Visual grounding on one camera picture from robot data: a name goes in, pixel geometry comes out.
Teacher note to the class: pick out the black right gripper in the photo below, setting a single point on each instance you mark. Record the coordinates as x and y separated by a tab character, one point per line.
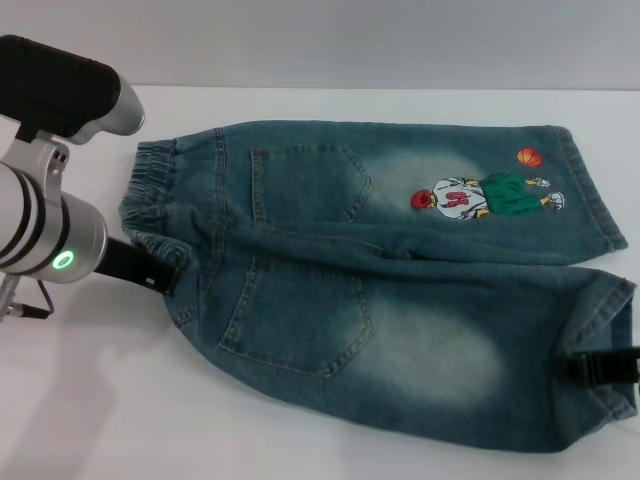
625	365

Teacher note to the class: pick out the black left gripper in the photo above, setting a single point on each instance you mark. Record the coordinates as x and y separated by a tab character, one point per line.
125	265

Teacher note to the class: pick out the blue denim shorts cartoon print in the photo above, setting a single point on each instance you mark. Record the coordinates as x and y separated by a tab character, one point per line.
350	300

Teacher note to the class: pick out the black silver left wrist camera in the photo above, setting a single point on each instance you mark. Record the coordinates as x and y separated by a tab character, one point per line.
60	90

